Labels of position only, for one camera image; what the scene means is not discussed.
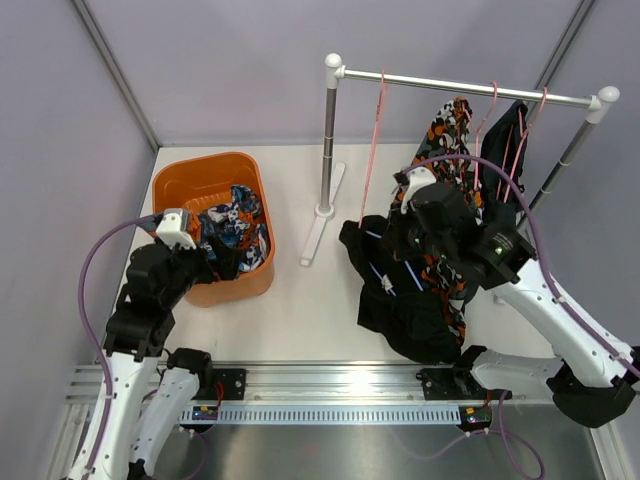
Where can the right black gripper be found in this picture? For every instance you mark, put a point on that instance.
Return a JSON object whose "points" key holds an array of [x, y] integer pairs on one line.
{"points": [[400, 224]]}

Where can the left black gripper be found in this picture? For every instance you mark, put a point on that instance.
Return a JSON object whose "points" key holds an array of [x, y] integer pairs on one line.
{"points": [[226, 262]]}

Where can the blue orange patterned shorts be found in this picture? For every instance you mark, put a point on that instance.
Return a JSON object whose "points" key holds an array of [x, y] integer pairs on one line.
{"points": [[237, 223]]}

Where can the blue wire hanger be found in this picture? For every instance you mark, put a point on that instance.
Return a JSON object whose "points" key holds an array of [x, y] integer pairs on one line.
{"points": [[395, 277]]}

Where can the black shorts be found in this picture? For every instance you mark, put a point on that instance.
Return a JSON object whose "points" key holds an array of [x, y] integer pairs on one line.
{"points": [[411, 323]]}

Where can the pink wire hanger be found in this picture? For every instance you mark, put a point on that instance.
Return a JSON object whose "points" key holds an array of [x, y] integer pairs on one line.
{"points": [[374, 143]]}

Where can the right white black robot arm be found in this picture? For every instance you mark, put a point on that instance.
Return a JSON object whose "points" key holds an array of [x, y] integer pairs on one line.
{"points": [[591, 376]]}

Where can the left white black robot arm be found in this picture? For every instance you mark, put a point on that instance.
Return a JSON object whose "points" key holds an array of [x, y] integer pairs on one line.
{"points": [[130, 426]]}

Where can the orange grey camouflage shorts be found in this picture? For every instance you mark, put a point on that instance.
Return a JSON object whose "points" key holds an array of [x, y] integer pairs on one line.
{"points": [[446, 135]]}

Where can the dark navy shorts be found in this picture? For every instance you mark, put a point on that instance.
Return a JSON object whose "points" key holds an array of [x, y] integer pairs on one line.
{"points": [[503, 147]]}

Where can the pink hanger under camouflage shorts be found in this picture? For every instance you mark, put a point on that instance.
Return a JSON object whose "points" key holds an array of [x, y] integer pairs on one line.
{"points": [[479, 129]]}

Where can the pink hanger under navy shorts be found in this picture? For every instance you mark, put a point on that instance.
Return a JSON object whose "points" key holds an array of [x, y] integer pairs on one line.
{"points": [[515, 145]]}

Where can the orange plastic laundry basket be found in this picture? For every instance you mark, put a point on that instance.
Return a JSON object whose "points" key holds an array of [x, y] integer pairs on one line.
{"points": [[189, 183]]}

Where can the silver clothes rack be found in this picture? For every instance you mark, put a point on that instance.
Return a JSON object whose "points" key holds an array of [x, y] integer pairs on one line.
{"points": [[597, 107]]}

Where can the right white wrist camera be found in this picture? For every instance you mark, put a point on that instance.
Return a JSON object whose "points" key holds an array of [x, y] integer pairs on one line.
{"points": [[417, 182]]}

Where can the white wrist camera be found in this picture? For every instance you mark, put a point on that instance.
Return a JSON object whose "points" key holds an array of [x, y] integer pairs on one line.
{"points": [[173, 229], [417, 182]]}

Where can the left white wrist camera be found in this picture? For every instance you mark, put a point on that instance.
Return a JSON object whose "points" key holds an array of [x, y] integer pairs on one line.
{"points": [[173, 229]]}

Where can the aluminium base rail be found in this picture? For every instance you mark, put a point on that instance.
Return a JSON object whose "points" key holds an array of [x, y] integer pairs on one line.
{"points": [[299, 384]]}

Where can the white slotted cable duct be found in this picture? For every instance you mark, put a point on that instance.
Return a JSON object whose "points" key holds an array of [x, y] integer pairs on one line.
{"points": [[319, 415]]}

